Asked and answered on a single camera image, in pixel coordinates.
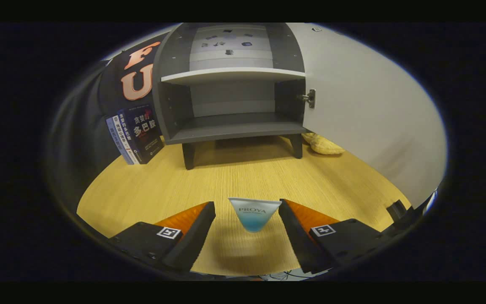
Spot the blue cosmetic tube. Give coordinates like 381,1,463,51
228,197,282,233

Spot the white cabinet door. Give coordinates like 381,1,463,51
287,23,448,208

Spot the yellow plush toy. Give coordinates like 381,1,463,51
302,132,346,155

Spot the white blue spine book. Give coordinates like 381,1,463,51
105,115,136,166

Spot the small black flat object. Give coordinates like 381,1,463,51
386,200,414,224

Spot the black backdrop cloth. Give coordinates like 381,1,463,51
49,36,163,203

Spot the metal door hinge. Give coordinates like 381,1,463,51
297,89,316,109

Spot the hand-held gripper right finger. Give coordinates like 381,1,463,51
278,198,395,274

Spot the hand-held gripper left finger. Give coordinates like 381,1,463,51
108,201,217,274

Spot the dark grey cabinet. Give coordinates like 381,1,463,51
152,23,316,171

